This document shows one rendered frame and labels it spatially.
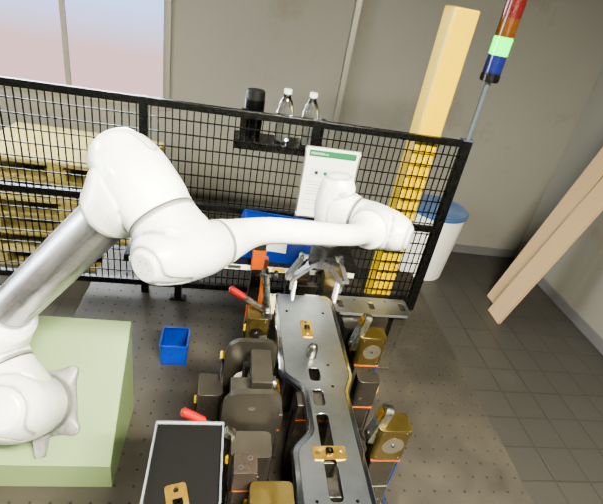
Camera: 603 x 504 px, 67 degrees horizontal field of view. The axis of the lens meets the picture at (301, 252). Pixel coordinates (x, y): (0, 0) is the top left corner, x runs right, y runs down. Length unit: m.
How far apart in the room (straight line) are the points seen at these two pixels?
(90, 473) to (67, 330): 0.39
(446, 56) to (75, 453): 1.75
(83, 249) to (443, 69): 1.42
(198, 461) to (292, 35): 3.20
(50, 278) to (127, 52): 2.91
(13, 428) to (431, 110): 1.66
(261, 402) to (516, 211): 3.98
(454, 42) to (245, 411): 1.45
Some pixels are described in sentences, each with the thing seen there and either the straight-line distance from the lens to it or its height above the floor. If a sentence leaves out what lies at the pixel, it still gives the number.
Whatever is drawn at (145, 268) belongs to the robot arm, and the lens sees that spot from 0.82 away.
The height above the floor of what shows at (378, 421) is 1.06.
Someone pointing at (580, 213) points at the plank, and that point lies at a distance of 3.75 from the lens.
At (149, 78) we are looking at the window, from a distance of 3.83.
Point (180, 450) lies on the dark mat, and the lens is 1.00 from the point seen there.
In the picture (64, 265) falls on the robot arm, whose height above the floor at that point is 1.41.
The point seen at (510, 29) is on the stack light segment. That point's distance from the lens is 1.93.
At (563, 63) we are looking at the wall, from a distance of 4.46.
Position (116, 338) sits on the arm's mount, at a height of 1.03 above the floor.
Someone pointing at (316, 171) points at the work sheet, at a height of 1.35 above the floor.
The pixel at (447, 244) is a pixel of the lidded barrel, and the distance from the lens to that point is 3.90.
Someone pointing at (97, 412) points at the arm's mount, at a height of 0.89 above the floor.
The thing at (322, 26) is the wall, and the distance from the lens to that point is 3.74.
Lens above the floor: 1.97
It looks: 30 degrees down
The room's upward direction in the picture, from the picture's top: 11 degrees clockwise
